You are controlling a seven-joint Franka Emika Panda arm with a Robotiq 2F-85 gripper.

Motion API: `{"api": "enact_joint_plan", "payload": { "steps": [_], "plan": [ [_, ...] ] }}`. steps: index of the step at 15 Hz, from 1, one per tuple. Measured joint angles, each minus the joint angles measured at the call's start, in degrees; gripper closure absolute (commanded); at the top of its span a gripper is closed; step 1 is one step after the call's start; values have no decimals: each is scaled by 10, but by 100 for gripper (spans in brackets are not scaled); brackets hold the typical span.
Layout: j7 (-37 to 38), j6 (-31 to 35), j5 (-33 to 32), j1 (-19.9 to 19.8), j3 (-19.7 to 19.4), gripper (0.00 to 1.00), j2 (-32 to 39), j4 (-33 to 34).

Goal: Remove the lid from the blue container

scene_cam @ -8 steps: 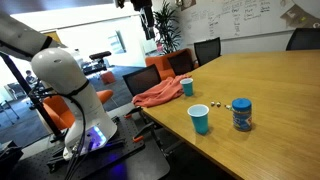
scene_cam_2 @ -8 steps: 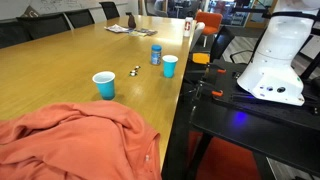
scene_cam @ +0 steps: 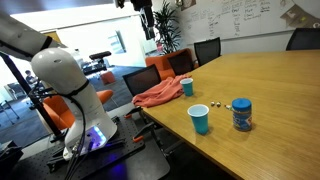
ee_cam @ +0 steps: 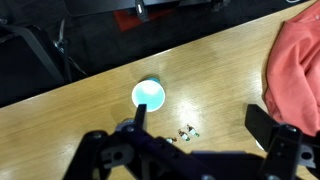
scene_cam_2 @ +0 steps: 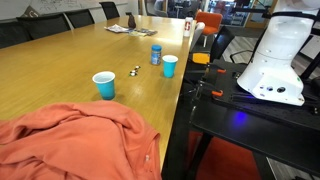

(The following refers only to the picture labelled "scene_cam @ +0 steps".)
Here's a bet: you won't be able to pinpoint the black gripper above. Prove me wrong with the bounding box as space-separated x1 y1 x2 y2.
129 0 157 41

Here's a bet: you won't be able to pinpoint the peanut butter jar blue label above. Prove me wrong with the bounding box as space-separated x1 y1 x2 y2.
232 109 253 133

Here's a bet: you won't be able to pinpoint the green potted plant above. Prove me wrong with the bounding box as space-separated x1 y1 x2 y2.
152 0 183 55

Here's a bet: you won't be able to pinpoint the orange sofa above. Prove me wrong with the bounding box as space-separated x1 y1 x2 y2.
144 48 196 81

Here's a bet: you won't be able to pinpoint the black mesh office chair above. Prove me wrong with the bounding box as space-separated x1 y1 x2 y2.
285 27 320 52
193 36 222 67
121 64 162 98

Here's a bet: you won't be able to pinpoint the black exercise bench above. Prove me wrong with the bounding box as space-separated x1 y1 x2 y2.
81 50 113 76

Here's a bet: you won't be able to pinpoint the orange cloth towel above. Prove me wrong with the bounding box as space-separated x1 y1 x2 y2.
131 73 193 109

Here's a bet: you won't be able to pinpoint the orange square ottoman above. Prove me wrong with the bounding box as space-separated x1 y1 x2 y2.
100 71 117 86

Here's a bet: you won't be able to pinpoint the small blue plastic cup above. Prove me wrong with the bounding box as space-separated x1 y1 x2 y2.
179 77 194 98

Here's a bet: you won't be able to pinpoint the large blue plastic cup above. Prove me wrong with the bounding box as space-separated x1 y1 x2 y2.
186 103 210 136

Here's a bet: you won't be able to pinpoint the orange lounge chair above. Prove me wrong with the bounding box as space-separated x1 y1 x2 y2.
42 89 115 131

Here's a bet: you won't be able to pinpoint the seated person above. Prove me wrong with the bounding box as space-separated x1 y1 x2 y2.
24 69 40 88

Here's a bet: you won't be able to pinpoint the black tripod pole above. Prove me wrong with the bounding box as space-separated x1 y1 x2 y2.
0 51 69 143

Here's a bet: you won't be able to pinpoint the photo print on whiteboard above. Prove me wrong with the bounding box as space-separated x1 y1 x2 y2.
279 2 320 30

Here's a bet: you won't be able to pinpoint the black box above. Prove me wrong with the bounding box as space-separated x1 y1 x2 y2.
0 139 25 180

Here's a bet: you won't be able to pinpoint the orange handled clamp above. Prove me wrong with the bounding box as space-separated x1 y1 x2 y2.
123 105 145 120
132 121 156 144

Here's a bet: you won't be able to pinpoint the white wall whiteboard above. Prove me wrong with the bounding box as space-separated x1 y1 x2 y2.
175 0 320 44

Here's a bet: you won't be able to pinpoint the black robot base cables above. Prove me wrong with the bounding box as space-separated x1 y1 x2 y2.
63 94 88 180

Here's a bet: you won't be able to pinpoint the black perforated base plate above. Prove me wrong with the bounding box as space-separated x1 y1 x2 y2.
9 114 171 180

